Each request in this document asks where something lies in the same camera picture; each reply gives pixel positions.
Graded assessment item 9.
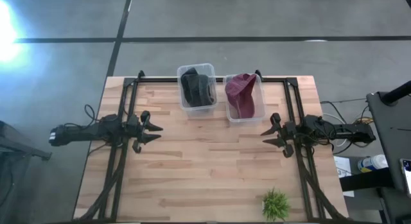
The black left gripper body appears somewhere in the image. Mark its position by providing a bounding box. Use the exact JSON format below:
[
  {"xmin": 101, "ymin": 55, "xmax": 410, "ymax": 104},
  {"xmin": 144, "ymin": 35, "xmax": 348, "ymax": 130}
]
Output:
[{"xmin": 126, "ymin": 114, "xmax": 143, "ymax": 143}]

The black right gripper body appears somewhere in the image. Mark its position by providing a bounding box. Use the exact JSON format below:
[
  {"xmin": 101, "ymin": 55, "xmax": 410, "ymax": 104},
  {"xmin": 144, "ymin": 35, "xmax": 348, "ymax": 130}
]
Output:
[{"xmin": 281, "ymin": 120, "xmax": 302, "ymax": 145}]

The maroon baseball cap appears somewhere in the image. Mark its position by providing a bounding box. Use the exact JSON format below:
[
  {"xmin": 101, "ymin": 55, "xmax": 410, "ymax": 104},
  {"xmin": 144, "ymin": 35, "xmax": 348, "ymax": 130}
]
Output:
[{"xmin": 224, "ymin": 73, "xmax": 258, "ymax": 119}]

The black cloth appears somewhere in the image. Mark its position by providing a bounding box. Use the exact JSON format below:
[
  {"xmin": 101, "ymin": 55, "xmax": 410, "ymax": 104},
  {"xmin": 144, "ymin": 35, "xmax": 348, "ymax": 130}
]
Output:
[{"xmin": 180, "ymin": 67, "xmax": 216, "ymax": 108}]

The clear plastic bin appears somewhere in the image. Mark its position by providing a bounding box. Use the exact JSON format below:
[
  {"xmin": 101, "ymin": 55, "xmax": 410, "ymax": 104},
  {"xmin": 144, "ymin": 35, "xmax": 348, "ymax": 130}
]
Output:
[
  {"xmin": 222, "ymin": 73, "xmax": 267, "ymax": 123},
  {"xmin": 177, "ymin": 63, "xmax": 218, "ymax": 118}
]

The small green artificial plant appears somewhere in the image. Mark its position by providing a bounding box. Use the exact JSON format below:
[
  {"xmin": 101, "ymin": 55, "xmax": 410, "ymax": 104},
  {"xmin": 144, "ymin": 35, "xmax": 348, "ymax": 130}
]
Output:
[{"xmin": 261, "ymin": 186, "xmax": 292, "ymax": 223}]

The white paper sheet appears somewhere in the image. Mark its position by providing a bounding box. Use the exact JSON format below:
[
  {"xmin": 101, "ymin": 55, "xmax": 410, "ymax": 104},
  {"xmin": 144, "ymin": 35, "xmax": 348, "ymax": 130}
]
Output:
[{"xmin": 333, "ymin": 155, "xmax": 355, "ymax": 198}]

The white wipes canister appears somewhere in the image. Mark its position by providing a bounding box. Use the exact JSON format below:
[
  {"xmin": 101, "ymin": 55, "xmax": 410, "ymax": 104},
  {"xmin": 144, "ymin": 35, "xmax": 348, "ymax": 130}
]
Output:
[{"xmin": 356, "ymin": 153, "xmax": 389, "ymax": 173}]

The grey cart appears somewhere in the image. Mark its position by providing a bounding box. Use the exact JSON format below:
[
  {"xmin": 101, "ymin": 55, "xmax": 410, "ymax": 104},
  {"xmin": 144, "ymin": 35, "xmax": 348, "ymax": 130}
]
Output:
[{"xmin": 365, "ymin": 89, "xmax": 411, "ymax": 199}]

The black pole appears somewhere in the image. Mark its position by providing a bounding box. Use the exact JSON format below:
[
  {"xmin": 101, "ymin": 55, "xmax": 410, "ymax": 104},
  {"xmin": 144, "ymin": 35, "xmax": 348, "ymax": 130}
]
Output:
[{"xmin": 381, "ymin": 80, "xmax": 411, "ymax": 107}]

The smartphone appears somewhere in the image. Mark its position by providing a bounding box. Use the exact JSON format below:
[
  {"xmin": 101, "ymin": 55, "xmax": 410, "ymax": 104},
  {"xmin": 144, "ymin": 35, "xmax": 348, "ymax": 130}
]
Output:
[{"xmin": 399, "ymin": 157, "xmax": 411, "ymax": 196}]

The black metal table frame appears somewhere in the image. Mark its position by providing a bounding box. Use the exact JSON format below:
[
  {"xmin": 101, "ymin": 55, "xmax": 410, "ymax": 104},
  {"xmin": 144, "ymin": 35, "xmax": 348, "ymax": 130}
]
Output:
[{"xmin": 76, "ymin": 69, "xmax": 353, "ymax": 222}]

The white cable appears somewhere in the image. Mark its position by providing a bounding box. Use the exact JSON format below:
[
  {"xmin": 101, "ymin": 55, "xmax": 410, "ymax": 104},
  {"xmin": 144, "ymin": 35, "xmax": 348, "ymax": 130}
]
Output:
[{"xmin": 322, "ymin": 112, "xmax": 349, "ymax": 148}]

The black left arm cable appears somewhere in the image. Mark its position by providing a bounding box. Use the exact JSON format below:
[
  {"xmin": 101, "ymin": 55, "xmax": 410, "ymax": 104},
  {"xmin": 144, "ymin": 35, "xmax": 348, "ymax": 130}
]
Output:
[{"xmin": 83, "ymin": 103, "xmax": 98, "ymax": 123}]

